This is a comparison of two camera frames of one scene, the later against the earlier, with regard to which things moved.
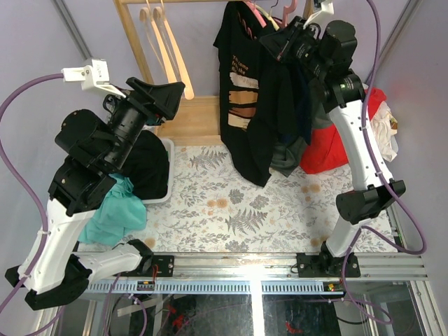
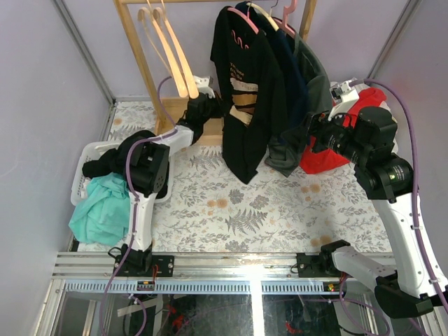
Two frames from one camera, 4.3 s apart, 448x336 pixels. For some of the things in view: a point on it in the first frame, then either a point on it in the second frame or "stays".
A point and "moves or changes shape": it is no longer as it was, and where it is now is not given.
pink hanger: [258, 17] → [246, 18]
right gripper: [281, 43] → [316, 124]
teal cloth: [122, 212] stays
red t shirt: [323, 145] stays
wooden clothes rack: [197, 121] stays
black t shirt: [259, 96] moves or changes shape
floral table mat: [215, 208] stays
